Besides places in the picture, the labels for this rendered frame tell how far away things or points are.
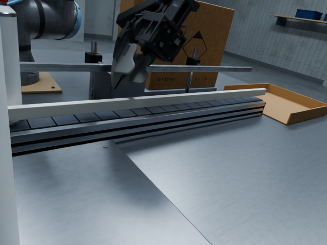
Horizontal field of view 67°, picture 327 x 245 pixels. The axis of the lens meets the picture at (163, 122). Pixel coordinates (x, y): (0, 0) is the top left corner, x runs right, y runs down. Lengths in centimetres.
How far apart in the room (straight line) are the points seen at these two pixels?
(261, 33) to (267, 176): 867
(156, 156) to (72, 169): 19
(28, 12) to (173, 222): 62
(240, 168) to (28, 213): 36
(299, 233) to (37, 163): 36
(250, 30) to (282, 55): 150
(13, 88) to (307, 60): 809
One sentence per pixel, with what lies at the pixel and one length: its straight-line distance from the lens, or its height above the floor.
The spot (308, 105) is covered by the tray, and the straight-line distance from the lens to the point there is 112.
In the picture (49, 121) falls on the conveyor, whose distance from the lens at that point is 45.
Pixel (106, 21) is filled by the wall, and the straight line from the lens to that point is 804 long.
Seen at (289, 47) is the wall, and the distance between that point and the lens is 857.
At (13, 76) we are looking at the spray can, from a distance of 42.
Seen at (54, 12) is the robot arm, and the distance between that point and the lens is 79.
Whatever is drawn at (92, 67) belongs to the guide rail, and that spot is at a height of 96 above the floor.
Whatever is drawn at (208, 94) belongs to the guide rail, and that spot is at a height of 91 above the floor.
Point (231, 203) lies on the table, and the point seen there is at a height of 83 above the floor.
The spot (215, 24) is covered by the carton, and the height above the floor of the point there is 107.
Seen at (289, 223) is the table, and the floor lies 83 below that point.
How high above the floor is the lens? 108
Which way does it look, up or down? 24 degrees down
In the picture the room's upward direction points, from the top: 11 degrees clockwise
